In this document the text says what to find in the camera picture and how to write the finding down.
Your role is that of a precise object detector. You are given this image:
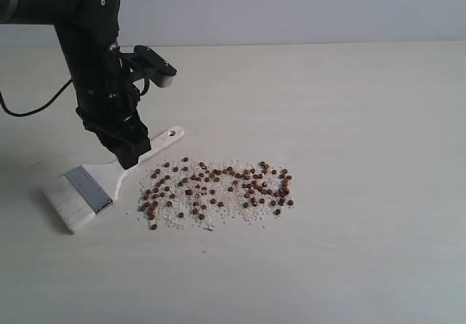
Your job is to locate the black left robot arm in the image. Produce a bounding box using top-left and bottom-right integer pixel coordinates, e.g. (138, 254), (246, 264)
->
(1, 0), (151, 169)

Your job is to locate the rice and red beans pile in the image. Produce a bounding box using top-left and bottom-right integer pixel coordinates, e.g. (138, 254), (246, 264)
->
(136, 157), (295, 230)

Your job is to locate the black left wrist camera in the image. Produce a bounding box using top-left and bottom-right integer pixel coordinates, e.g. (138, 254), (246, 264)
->
(119, 45), (177, 88)

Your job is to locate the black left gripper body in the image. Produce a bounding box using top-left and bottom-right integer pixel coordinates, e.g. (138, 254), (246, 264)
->
(74, 42), (141, 135)

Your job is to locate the white wooden paint brush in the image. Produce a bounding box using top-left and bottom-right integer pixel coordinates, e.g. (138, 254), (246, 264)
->
(42, 126), (185, 234)

